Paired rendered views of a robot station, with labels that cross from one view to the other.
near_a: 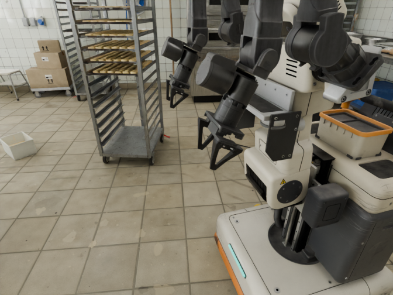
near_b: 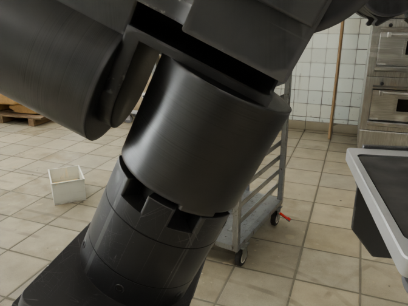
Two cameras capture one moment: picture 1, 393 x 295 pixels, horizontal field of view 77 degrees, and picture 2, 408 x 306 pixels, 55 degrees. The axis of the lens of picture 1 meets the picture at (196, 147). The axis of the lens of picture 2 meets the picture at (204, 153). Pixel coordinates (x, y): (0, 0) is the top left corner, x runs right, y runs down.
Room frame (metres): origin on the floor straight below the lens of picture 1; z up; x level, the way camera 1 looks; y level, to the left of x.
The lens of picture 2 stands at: (0.38, -0.17, 1.20)
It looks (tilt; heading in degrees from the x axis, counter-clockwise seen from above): 19 degrees down; 26
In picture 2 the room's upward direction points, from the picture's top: straight up
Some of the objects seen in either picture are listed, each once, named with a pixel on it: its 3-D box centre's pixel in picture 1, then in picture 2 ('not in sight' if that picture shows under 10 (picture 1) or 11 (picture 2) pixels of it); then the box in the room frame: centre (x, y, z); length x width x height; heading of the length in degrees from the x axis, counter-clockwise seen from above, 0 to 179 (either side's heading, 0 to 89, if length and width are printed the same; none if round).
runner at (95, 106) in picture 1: (109, 95); not in sight; (2.27, 0.83, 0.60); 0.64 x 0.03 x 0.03; 176
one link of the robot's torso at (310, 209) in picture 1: (289, 191); not in sight; (0.76, -0.37, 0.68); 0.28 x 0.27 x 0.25; 16
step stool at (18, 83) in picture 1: (10, 83); not in sight; (4.17, 3.17, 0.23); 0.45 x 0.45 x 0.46; 87
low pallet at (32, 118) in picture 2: not in sight; (24, 111); (3.80, 4.15, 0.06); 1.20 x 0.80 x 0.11; 98
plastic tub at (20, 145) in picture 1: (18, 145); (67, 184); (2.24, 1.85, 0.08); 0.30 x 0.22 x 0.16; 51
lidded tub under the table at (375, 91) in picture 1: (376, 94); not in sight; (3.10, -2.33, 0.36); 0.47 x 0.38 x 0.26; 97
